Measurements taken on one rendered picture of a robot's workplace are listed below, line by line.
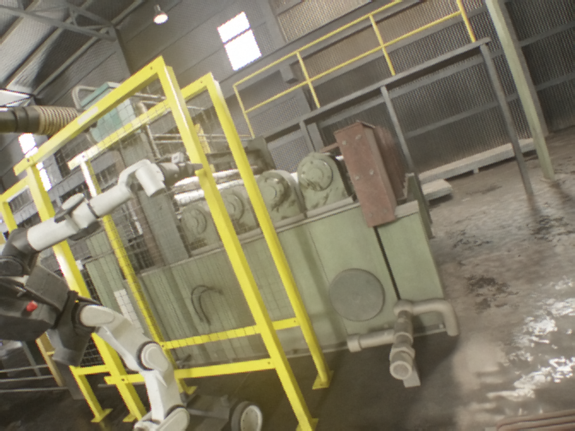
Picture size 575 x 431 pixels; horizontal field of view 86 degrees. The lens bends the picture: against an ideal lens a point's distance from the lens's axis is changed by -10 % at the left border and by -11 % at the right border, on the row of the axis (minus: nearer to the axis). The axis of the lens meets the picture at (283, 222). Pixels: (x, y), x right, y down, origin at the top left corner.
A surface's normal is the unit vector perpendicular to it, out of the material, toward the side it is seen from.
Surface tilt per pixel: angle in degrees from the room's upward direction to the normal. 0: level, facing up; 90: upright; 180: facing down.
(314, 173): 90
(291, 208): 90
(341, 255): 90
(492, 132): 90
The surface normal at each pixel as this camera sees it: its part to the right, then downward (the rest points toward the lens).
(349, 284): -0.36, 0.19
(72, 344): 0.80, -0.25
